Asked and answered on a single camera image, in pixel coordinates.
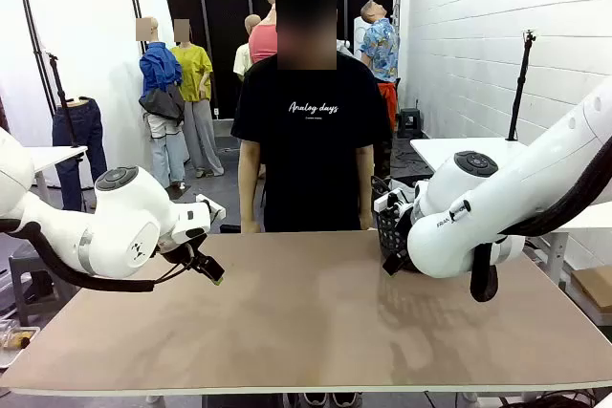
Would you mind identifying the black left arm cable sleeve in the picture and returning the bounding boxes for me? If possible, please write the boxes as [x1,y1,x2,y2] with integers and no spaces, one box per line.
[0,218,197,294]

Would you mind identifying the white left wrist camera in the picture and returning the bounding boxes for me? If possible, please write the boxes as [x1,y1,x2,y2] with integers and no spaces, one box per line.
[194,193,227,224]

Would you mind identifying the half mannequin in blue jeans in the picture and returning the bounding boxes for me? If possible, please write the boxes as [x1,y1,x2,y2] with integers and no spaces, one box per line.
[51,97,109,212]

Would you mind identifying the person's left forearm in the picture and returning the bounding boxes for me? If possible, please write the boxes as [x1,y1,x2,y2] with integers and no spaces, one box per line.
[354,144,376,221]

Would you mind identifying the small white side table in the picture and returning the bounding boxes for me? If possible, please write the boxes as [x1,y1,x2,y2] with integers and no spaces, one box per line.
[22,144,89,190]

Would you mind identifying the black perforated plastic basket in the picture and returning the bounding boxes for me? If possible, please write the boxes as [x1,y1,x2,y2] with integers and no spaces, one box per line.
[371,177,423,274]

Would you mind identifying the small black plastic stool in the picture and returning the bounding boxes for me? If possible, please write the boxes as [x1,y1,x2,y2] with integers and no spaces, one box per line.
[397,107,423,140]

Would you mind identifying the black folding partition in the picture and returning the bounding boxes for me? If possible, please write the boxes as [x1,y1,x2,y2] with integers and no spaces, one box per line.
[164,0,402,121]

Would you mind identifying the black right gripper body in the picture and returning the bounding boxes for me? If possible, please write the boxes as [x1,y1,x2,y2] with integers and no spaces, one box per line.
[387,204,418,259]

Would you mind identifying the person in black T-shirt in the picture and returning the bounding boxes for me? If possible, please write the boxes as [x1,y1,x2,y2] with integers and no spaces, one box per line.
[230,0,399,235]

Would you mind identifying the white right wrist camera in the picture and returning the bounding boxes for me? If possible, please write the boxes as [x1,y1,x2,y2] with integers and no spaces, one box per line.
[373,189,418,214]

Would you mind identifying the brown cardboard box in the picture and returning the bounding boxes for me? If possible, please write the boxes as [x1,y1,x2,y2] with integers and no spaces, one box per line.
[570,264,612,328]

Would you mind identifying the mannequin in floral shirt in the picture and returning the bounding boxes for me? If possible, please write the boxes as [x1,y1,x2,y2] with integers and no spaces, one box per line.
[358,0,401,141]

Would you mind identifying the black tripod by jeans mannequin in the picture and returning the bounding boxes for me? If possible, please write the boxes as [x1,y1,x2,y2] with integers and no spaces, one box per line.
[46,52,83,149]

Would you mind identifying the wide white backdrop screen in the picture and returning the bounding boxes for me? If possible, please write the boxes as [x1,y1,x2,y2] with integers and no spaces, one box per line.
[0,0,141,189]

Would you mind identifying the mannequin in pink top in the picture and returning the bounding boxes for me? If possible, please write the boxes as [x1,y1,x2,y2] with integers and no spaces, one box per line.
[248,0,280,65]

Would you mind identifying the mannequin in cream shirt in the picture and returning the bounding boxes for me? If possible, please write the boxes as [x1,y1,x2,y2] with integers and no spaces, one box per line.
[232,14,263,83]

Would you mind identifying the white tray with brown items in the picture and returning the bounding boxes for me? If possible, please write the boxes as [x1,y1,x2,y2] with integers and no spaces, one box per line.
[0,325,42,370]

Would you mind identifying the mannequin in yellow shirt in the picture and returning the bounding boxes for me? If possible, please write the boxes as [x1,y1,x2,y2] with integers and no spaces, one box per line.
[170,18,226,179]

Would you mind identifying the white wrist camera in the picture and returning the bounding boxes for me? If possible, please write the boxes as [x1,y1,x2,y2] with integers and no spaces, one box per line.
[194,193,227,224]
[373,189,418,214]

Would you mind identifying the black floor cables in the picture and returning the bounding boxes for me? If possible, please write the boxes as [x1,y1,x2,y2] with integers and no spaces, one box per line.
[499,390,595,408]

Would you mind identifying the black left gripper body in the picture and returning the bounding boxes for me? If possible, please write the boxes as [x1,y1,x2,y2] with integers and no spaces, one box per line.
[160,235,205,270]

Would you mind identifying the mannequin in blue shirt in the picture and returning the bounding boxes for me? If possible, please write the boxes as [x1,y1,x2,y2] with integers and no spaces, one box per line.
[137,15,188,192]

